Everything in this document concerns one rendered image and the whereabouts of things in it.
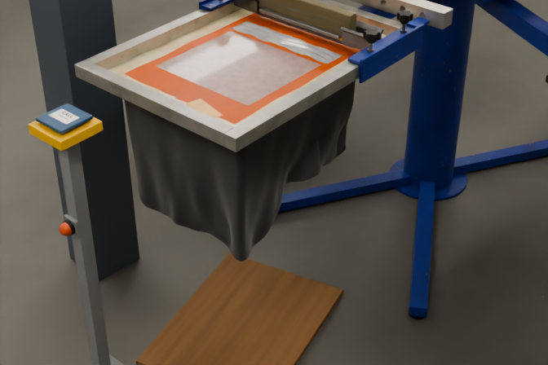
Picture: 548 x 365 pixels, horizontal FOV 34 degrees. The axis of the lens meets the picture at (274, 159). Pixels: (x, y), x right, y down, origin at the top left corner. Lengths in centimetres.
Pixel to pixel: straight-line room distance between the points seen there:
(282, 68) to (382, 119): 172
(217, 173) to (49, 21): 76
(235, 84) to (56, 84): 72
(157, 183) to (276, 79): 47
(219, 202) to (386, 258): 104
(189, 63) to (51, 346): 108
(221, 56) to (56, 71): 58
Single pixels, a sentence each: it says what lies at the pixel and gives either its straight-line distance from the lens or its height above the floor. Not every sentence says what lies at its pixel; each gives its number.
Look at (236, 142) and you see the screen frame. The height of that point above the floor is 98.
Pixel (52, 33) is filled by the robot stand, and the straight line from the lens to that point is 278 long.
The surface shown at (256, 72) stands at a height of 96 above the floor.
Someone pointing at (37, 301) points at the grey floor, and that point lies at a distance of 320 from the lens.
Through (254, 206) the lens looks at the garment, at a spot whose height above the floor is 68.
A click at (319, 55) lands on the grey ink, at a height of 96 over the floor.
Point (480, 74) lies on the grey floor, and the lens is 459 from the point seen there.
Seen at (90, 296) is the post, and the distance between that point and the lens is 255.
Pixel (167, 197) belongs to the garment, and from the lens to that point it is 255.
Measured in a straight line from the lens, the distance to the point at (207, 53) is 253.
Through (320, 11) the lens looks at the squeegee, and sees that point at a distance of 257.
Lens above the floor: 207
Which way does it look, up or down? 33 degrees down
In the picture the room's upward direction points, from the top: straight up
